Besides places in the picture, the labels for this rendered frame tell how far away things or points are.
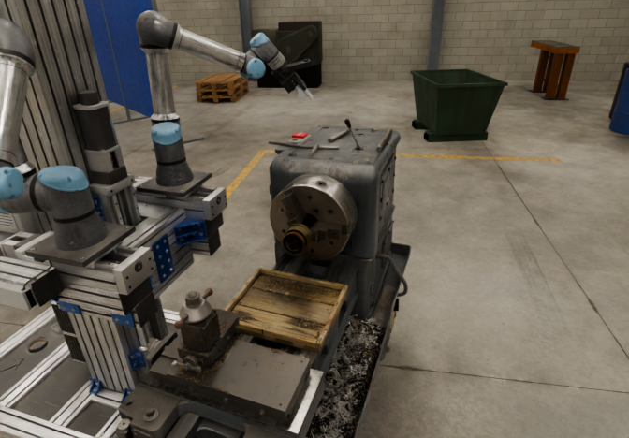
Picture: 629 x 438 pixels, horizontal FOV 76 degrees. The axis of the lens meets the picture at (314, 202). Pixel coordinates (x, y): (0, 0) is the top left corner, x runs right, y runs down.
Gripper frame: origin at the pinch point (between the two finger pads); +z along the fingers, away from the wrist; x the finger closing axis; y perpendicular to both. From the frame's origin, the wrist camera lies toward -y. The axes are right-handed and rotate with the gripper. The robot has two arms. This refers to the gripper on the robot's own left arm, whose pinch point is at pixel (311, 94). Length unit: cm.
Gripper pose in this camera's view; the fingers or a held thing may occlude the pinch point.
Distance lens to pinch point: 195.5
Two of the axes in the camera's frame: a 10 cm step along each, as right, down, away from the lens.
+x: 1.8, 5.3, -8.3
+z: 6.2, 5.9, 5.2
